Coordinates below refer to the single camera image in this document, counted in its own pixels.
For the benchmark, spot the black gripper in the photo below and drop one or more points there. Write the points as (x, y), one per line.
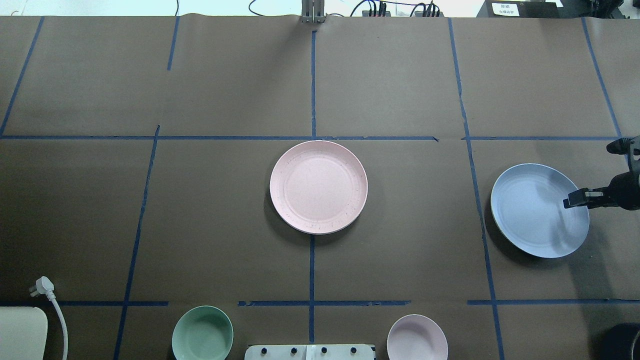
(626, 190)

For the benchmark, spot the blue plate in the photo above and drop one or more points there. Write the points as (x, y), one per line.
(526, 202)

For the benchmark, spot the pink plate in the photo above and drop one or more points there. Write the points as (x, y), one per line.
(318, 187)

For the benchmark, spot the dark blue saucepan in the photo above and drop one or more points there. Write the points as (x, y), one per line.
(621, 342)

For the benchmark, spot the black box with label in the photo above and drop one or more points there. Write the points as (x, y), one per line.
(536, 9)

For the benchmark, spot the pink bowl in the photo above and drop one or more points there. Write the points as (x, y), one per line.
(416, 337)

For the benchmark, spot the white pole with base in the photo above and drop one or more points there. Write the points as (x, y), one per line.
(356, 351)

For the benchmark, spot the green bowl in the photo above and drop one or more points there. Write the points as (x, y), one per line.
(203, 333)

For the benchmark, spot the cream toaster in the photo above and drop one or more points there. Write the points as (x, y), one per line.
(23, 333)

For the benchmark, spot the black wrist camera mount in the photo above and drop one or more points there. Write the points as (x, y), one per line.
(628, 146)

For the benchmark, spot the aluminium frame post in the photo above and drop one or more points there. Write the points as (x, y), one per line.
(313, 11)

